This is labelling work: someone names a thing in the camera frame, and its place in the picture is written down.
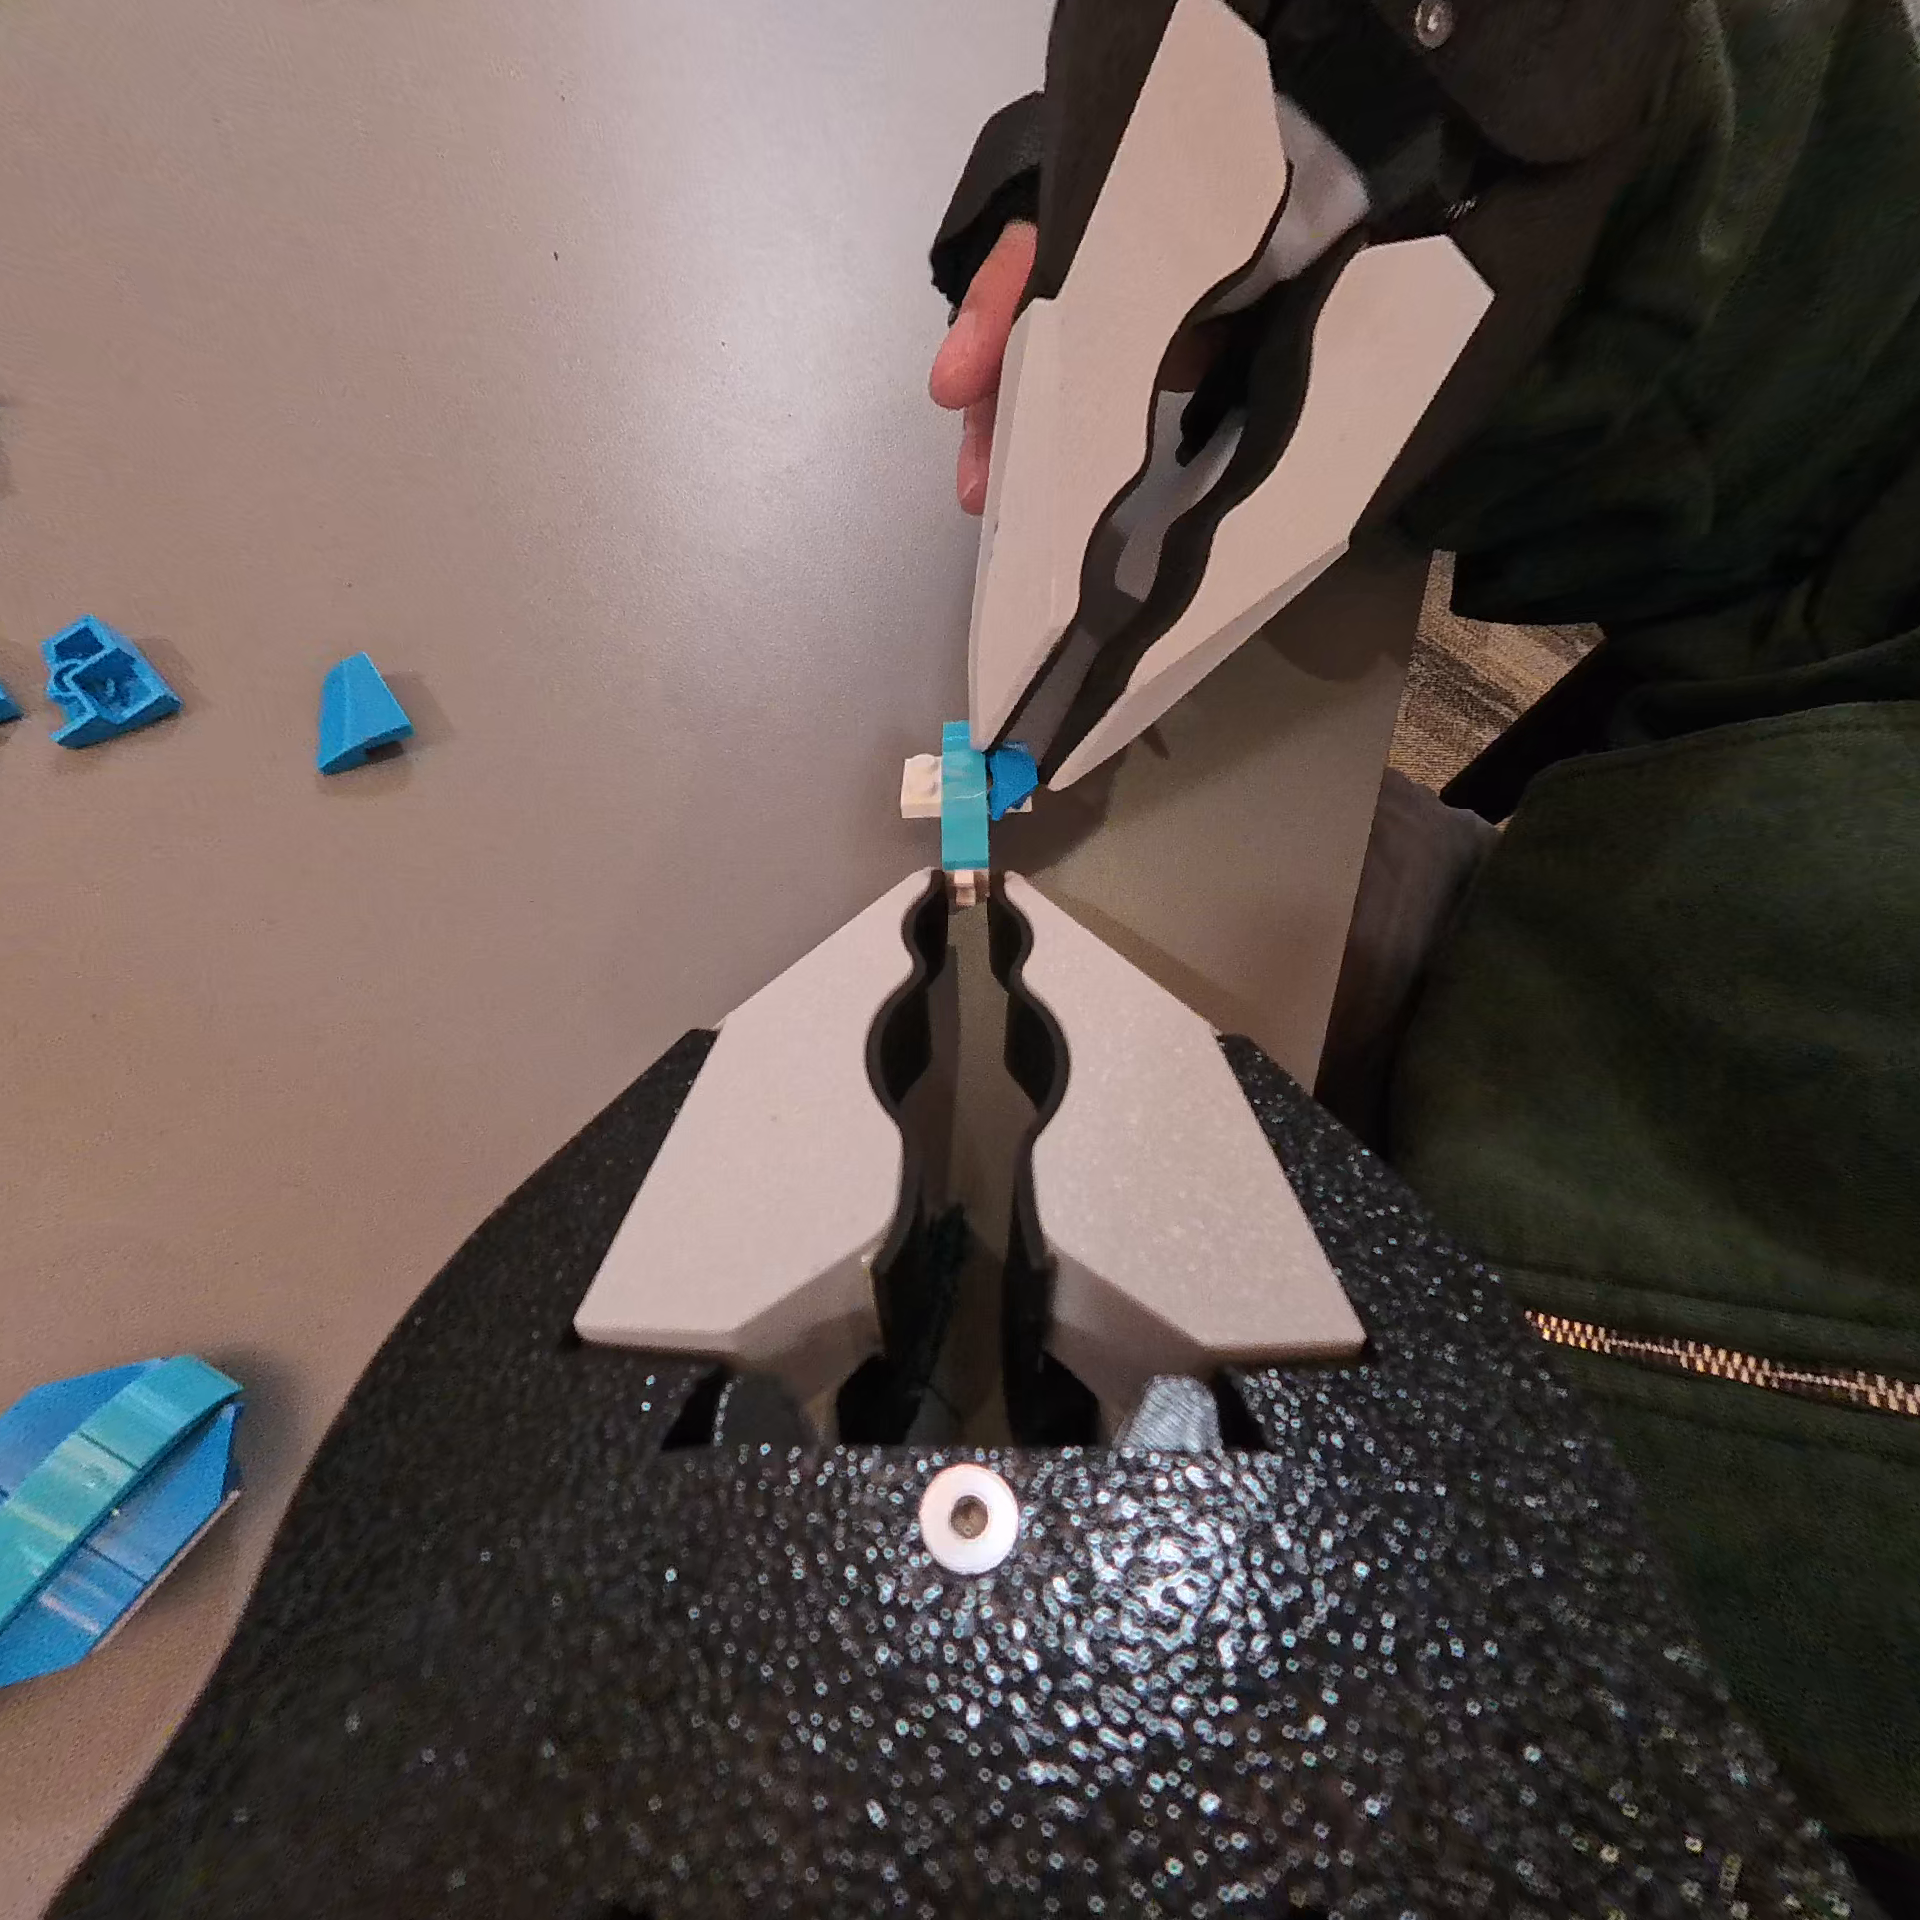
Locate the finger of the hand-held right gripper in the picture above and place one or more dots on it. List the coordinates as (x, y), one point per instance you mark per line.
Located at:
(1320, 451)
(1096, 375)

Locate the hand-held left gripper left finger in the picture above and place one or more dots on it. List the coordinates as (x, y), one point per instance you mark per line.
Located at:
(750, 1200)

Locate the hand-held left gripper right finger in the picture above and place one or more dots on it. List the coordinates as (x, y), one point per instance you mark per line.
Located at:
(1184, 1200)

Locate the small blue lego assembly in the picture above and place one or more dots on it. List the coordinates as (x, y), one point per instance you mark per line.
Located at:
(960, 803)

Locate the person's right forearm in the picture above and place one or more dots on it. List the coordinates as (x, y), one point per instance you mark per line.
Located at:
(1724, 375)

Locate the blue lego wedge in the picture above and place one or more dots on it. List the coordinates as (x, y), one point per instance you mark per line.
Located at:
(360, 721)

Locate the blue curved lego assembly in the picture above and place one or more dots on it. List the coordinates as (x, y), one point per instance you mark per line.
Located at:
(106, 1501)

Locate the blue lego slope brick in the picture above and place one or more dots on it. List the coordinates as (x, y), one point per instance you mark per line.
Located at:
(106, 682)

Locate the person's right hand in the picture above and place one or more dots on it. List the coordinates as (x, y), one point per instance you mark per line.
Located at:
(984, 360)

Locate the grey pants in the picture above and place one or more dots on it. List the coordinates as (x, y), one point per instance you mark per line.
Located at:
(1401, 931)

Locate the green zip jacket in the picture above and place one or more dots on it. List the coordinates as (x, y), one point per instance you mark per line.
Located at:
(1680, 1049)

